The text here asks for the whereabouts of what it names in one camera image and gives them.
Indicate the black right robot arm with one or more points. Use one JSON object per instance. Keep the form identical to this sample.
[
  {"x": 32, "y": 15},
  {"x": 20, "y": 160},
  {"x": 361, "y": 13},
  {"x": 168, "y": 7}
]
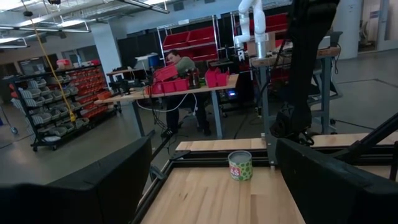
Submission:
[{"x": 308, "y": 62}]

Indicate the black frame clamp bracket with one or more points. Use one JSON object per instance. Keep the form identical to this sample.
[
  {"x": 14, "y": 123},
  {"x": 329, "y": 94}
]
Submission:
[{"x": 155, "y": 172}]

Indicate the black metal rig frame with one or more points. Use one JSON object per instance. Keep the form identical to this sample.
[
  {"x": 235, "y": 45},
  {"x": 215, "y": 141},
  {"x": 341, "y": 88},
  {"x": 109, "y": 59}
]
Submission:
[{"x": 211, "y": 158}]

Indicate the person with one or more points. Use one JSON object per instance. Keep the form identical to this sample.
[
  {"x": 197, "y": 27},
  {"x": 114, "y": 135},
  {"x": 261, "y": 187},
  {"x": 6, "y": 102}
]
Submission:
[{"x": 183, "y": 65}]

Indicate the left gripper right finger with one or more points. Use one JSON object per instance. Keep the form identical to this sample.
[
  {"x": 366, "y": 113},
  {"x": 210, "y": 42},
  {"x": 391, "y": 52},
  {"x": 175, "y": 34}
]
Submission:
[{"x": 342, "y": 199}]

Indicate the green dotted peas can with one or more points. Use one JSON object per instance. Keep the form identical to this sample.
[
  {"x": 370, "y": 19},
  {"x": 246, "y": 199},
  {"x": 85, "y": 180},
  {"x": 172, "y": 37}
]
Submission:
[{"x": 241, "y": 169}]

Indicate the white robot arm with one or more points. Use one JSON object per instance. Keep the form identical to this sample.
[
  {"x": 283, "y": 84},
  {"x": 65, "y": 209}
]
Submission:
[{"x": 259, "y": 25}]

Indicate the red plastic bin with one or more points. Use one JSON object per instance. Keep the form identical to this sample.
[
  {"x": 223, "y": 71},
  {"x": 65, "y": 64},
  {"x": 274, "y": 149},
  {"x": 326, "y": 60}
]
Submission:
[
  {"x": 166, "y": 73},
  {"x": 223, "y": 79},
  {"x": 211, "y": 79}
]

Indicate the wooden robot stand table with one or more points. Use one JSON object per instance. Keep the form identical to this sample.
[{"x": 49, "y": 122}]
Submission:
[{"x": 326, "y": 93}]

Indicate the black bin storage rack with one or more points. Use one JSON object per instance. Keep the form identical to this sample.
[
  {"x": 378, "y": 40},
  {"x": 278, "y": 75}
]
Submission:
[{"x": 56, "y": 102}]

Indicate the metal rack red bins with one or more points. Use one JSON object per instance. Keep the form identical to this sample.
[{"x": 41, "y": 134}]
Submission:
[{"x": 189, "y": 39}]

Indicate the wooden workbench grey legs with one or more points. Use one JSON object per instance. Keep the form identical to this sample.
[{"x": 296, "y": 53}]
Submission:
[{"x": 216, "y": 109}]

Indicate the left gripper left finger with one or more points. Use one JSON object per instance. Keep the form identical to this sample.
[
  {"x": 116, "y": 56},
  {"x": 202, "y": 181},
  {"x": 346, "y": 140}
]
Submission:
[{"x": 93, "y": 193}]

